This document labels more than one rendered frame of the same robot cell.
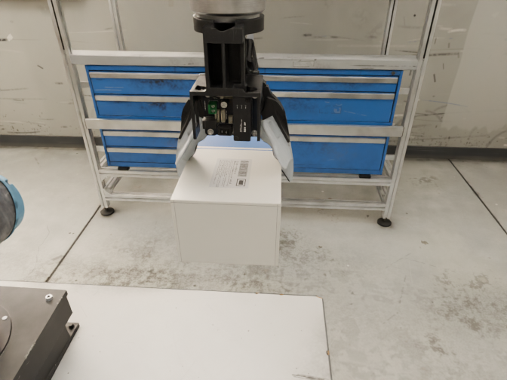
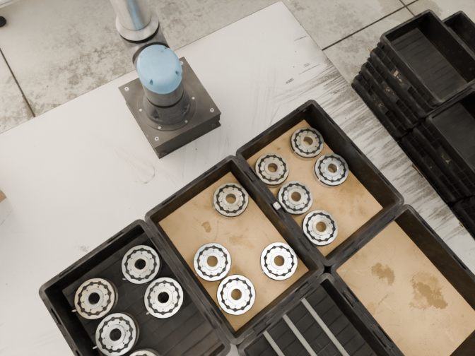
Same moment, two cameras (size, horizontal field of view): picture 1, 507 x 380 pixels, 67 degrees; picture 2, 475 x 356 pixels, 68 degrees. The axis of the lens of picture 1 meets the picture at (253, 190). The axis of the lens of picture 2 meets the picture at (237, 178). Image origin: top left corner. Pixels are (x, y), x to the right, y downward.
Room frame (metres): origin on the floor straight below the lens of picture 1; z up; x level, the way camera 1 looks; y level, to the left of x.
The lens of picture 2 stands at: (-0.19, 0.71, 1.85)
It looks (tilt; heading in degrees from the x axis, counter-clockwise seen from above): 72 degrees down; 315
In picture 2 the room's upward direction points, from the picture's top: 10 degrees clockwise
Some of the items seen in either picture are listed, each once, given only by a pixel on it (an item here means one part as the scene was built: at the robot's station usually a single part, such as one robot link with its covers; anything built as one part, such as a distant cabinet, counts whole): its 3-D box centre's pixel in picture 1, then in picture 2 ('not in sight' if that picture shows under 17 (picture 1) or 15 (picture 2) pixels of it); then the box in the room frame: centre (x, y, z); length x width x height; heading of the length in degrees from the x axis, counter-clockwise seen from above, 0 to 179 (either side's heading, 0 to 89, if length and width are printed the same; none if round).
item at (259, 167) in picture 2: not in sight; (272, 168); (0.01, 0.38, 0.86); 0.10 x 0.10 x 0.01
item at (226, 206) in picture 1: (235, 188); not in sight; (0.44, 0.02, 1.09); 0.20 x 0.12 x 0.09; 176
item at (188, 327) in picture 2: not in sight; (139, 316); (-0.12, 0.91, 0.87); 0.40 x 0.30 x 0.11; 2
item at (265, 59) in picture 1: (241, 59); not in sight; (1.86, 0.06, 0.91); 1.70 x 0.10 x 0.05; 86
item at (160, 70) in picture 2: not in sight; (160, 74); (0.39, 0.50, 0.97); 0.13 x 0.12 x 0.14; 169
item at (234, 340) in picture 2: not in sight; (233, 242); (-0.11, 0.61, 0.92); 0.40 x 0.30 x 0.02; 2
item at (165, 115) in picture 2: not in sight; (165, 97); (0.39, 0.51, 0.85); 0.15 x 0.15 x 0.10
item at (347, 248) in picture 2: not in sight; (318, 177); (-0.10, 0.31, 0.92); 0.40 x 0.30 x 0.02; 2
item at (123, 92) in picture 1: (164, 121); not in sight; (1.86, 0.46, 0.60); 0.72 x 0.03 x 0.56; 86
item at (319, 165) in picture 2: not in sight; (331, 169); (-0.10, 0.23, 0.86); 0.10 x 0.10 x 0.01
